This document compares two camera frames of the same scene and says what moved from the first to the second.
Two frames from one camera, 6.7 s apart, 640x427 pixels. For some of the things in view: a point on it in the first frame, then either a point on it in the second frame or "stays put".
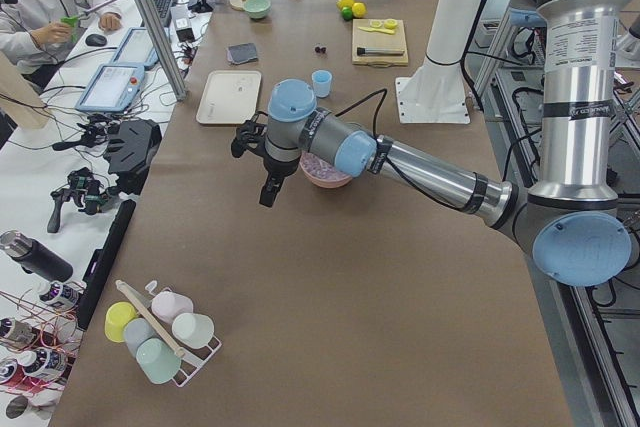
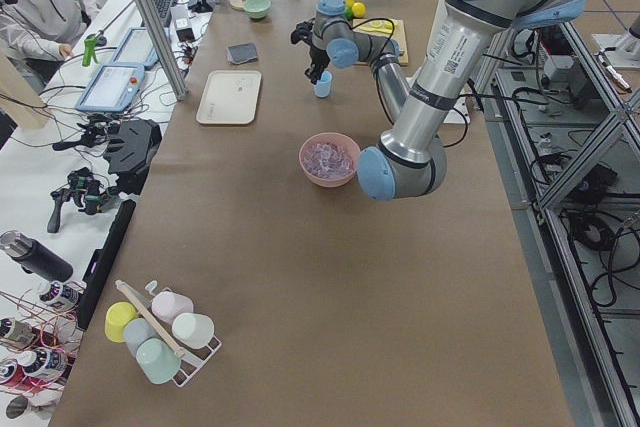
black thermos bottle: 35,256 stays put
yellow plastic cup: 117,315 stays put
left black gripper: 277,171 → 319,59
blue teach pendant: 112,88 stays put
